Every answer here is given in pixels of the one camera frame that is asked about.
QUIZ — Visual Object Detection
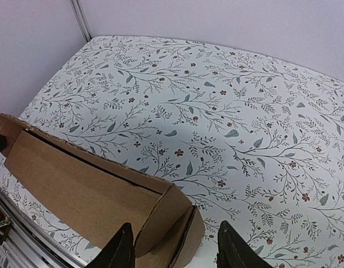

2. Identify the left aluminium frame post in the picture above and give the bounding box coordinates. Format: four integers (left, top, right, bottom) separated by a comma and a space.
69, 0, 93, 42

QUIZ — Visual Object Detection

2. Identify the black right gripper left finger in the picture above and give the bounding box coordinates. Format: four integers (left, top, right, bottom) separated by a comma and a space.
86, 222, 135, 268

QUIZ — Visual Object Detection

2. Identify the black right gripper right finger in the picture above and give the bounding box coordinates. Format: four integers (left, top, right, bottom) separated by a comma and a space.
216, 221, 272, 268

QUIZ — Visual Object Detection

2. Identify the brown cardboard box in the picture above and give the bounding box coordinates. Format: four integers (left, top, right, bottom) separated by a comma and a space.
0, 113, 205, 267

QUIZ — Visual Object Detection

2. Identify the front aluminium rail base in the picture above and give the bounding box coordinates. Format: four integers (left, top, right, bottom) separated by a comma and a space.
0, 189, 87, 267

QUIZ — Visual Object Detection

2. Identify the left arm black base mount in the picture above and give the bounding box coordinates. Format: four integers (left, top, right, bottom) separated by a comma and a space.
0, 214, 11, 245

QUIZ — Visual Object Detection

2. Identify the floral patterned table mat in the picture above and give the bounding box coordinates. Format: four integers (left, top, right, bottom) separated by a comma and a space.
0, 35, 344, 268

